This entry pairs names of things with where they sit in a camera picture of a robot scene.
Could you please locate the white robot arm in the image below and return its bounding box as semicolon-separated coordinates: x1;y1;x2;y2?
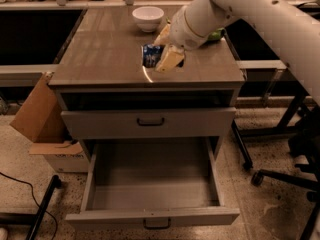
154;0;320;104

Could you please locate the open middle drawer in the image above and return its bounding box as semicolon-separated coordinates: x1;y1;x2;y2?
66;137;240;230

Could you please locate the upper grey drawer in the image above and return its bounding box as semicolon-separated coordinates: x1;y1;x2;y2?
61;107;235;139

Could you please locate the white ceramic bowl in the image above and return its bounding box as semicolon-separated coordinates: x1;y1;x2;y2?
132;6;164;33

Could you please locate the green chip bag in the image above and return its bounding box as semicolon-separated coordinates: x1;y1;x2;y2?
207;28;225;42

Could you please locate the grey drawer cabinet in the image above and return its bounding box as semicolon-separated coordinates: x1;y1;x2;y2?
49;6;244;155

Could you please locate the blue pepsi can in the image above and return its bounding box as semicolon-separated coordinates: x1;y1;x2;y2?
142;44;164;68

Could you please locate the brown cardboard sheet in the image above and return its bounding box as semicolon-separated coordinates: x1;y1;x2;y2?
10;73;66;143

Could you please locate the black table leg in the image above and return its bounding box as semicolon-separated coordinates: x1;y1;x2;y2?
231;121;253;171

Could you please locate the black floor cable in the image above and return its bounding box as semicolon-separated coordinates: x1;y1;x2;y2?
0;171;59;240

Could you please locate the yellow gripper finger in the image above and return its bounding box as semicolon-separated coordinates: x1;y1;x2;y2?
155;44;185;72
153;24;170;46

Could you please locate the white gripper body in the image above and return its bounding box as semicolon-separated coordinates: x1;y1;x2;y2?
169;0;233;50

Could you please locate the black stand leg left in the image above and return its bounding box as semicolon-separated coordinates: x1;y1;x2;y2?
0;173;62;240

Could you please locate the white cardboard box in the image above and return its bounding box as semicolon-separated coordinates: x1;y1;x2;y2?
29;141;89;173

